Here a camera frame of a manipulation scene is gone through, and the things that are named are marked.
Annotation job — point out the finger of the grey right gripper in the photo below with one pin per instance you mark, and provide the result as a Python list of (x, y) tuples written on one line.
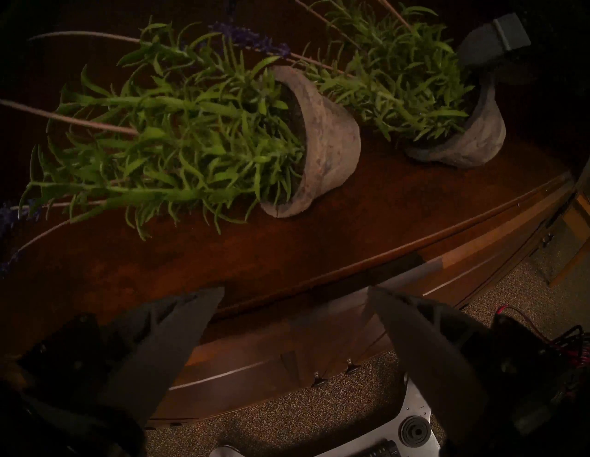
[(495, 39)]

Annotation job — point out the fake lavender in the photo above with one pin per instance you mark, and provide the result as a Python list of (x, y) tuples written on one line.
[(207, 138), (415, 96)]

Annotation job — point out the dark wooden shelf cabinet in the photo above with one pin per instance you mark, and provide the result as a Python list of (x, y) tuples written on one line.
[(322, 258)]

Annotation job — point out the black round rubber cap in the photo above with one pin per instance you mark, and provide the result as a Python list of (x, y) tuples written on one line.
[(415, 430)]

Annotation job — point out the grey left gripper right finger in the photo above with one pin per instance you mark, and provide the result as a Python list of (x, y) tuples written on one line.
[(428, 364)]

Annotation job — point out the grey metal robot base plate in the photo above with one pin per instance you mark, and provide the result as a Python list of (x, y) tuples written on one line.
[(411, 400)]

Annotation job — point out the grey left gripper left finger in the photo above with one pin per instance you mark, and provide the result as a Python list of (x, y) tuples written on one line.
[(152, 354)]

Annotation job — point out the small dark cabinet door knob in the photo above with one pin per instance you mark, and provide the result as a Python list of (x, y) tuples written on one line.
[(318, 380), (352, 367)]

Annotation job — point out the light wooden side table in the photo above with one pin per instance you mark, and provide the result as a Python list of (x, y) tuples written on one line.
[(581, 221)]

